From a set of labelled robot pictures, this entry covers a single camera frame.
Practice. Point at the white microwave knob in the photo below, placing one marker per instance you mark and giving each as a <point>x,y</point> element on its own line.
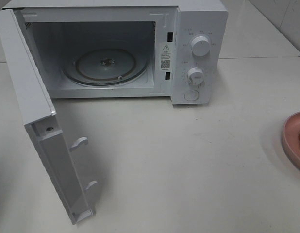
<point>200,45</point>
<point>195,76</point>

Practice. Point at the white microwave door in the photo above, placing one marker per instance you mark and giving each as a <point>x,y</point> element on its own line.
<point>38,113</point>

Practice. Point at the pink round plate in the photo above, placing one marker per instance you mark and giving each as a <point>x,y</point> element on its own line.
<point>291,139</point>

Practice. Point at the glass microwave turntable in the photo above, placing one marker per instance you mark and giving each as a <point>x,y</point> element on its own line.
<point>106,67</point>

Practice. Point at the white microwave oven body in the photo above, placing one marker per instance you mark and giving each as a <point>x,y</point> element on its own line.
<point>160,29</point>

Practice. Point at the white adjacent table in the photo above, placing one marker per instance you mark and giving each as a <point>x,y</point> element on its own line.
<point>249,34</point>

